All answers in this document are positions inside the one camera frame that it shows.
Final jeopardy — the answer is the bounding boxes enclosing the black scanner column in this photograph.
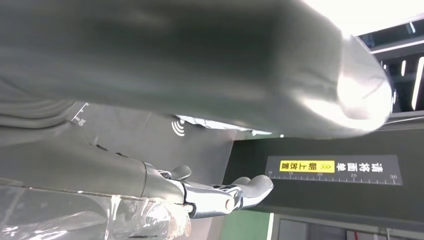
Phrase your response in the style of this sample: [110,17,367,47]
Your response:
[221,109,424,233]

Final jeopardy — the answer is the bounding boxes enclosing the clear plastic wrap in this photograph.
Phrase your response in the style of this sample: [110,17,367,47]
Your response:
[0,178,192,240]

